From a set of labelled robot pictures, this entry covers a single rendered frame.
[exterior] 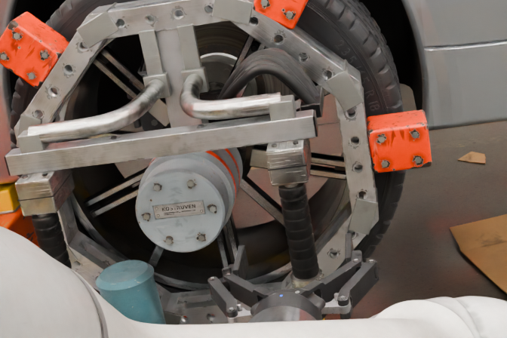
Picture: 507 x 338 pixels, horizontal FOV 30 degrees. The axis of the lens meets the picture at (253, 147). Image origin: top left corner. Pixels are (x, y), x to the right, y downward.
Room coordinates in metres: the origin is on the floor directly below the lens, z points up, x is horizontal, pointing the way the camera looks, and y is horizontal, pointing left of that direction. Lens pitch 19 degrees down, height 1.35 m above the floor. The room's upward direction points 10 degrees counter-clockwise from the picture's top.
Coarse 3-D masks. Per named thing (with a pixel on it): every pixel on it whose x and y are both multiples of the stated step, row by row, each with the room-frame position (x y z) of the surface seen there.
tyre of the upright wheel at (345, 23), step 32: (96, 0) 1.48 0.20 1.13; (128, 0) 1.47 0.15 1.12; (320, 0) 1.43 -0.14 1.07; (352, 0) 1.56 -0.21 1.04; (64, 32) 1.49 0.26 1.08; (320, 32) 1.43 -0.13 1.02; (352, 32) 1.42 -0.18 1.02; (352, 64) 1.42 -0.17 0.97; (384, 64) 1.42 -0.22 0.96; (32, 96) 1.50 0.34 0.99; (384, 96) 1.41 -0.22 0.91; (384, 192) 1.42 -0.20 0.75; (384, 224) 1.42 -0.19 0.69
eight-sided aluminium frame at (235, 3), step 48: (144, 0) 1.43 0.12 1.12; (192, 0) 1.37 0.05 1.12; (240, 0) 1.36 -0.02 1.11; (96, 48) 1.40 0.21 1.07; (288, 48) 1.35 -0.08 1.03; (48, 96) 1.41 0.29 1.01; (336, 96) 1.34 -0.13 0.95; (336, 240) 1.35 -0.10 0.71; (96, 288) 1.41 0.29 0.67; (288, 288) 1.36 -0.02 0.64
